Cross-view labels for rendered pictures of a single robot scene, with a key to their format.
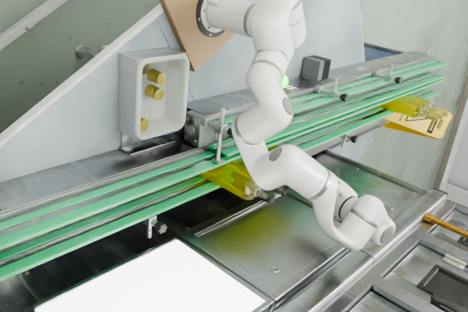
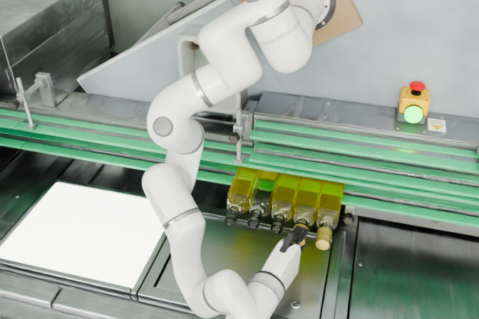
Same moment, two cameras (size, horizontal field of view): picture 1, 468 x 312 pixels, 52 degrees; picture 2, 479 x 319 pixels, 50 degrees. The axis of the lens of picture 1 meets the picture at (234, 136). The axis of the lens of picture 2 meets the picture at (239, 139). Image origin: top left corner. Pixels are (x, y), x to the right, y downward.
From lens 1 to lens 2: 1.26 m
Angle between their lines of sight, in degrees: 57
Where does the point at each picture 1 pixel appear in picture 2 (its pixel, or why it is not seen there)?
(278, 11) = (215, 24)
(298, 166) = (147, 187)
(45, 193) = (97, 114)
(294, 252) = not seen: hidden behind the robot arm
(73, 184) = (118, 117)
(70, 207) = (98, 131)
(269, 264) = not seen: hidden behind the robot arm
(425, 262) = not seen: outside the picture
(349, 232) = (193, 291)
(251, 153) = (170, 158)
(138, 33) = (209, 10)
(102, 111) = (176, 70)
